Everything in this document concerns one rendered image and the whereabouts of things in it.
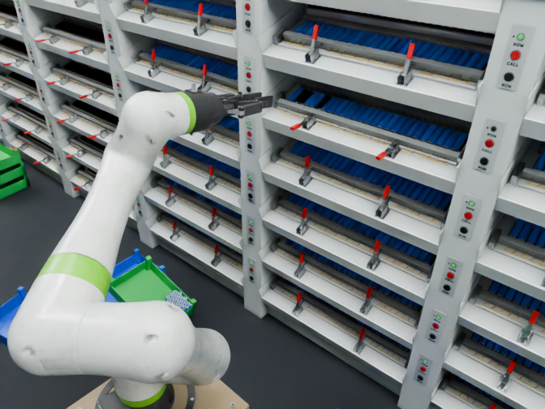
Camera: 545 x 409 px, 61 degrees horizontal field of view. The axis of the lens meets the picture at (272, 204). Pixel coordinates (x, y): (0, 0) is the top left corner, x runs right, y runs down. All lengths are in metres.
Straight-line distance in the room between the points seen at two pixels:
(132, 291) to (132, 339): 1.31
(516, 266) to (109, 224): 0.93
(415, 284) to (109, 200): 0.88
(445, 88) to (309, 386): 1.10
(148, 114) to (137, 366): 0.47
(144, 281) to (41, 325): 1.31
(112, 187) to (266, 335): 1.10
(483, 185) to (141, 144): 0.76
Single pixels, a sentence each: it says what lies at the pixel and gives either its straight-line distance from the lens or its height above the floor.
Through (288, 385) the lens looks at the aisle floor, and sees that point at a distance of 1.75.
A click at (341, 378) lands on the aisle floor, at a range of 1.79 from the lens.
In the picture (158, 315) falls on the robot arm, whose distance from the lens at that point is 0.73.
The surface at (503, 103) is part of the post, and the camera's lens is 1.09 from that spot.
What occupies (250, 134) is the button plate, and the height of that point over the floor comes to 0.80.
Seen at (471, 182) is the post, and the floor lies 0.89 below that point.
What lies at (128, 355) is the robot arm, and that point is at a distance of 0.73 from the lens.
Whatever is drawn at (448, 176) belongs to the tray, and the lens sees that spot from 1.19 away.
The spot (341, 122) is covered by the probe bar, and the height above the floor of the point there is 0.91.
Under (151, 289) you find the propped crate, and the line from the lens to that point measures 2.04.
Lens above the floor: 1.42
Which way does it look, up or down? 33 degrees down
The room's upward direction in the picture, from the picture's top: 1 degrees clockwise
